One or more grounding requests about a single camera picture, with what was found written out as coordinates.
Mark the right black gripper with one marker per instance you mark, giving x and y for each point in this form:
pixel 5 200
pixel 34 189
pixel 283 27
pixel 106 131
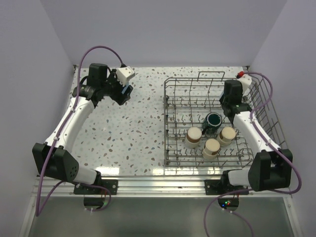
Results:
pixel 221 99

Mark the beige brown cup left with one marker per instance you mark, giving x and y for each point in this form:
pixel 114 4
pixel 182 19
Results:
pixel 193 137

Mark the grey wire dish rack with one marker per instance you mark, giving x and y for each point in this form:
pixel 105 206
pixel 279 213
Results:
pixel 187 102

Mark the blue plastic cup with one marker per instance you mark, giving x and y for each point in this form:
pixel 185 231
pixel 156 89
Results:
pixel 126 90

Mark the round controller board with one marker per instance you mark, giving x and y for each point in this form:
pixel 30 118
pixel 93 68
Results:
pixel 97 202
pixel 230 204

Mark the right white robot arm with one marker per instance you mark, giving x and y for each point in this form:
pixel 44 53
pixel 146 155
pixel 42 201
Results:
pixel 269 169

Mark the beige brown cup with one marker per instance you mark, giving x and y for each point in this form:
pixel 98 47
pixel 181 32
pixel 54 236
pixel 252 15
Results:
pixel 211 149
pixel 193 137
pixel 226 136

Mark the beige brown cup middle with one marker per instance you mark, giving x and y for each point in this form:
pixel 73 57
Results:
pixel 211 149

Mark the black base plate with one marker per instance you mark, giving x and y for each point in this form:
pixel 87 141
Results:
pixel 218 187
pixel 110 184

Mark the aluminium mounting rail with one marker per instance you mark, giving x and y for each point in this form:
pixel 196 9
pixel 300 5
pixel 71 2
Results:
pixel 152 186

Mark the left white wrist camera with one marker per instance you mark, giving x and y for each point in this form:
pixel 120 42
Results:
pixel 124 75

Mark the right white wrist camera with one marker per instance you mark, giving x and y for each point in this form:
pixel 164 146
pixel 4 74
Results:
pixel 245 81

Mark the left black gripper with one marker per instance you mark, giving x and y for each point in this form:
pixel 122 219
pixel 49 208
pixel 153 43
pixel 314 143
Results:
pixel 122 98

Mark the left round controller board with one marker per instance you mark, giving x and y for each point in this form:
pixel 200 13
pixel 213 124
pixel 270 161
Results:
pixel 97 202

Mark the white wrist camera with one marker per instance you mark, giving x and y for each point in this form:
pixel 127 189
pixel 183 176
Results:
pixel 124 75
pixel 245 81

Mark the right round controller board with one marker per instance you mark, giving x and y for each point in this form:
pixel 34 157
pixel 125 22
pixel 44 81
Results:
pixel 230 204

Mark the dark green mug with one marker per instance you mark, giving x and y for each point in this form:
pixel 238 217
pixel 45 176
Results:
pixel 211 123

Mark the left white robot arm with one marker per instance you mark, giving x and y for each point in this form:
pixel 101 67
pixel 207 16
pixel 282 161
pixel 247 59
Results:
pixel 53 157

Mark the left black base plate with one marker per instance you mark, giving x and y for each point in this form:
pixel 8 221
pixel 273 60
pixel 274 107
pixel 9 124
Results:
pixel 110 184

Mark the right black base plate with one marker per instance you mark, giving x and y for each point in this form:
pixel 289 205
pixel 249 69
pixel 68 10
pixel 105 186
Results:
pixel 218 187

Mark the beige brown cup right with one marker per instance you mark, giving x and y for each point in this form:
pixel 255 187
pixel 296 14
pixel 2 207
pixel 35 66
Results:
pixel 226 136

